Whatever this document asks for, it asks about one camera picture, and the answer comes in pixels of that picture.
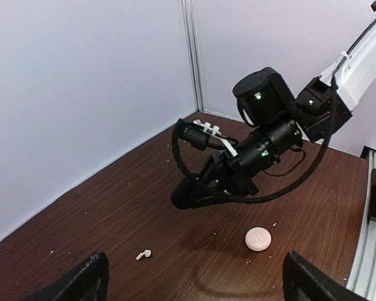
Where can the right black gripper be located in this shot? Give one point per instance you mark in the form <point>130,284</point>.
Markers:
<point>225,173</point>

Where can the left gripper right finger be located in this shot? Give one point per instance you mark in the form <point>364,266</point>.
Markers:
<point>304,281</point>

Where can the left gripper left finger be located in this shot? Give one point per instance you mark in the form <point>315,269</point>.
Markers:
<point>86,281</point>

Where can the black earbud charging case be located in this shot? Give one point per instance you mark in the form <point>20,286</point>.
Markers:
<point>187,195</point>

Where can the round white case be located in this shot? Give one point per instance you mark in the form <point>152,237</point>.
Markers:
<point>258,239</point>

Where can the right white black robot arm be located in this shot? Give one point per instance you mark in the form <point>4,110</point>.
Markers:
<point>280,120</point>

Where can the white earbud far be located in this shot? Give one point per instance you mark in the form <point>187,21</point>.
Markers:
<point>147,253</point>

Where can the front aluminium rail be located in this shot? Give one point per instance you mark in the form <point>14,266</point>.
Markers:
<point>362,276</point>

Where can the right aluminium frame post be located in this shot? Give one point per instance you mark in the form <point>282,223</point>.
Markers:
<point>187,7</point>

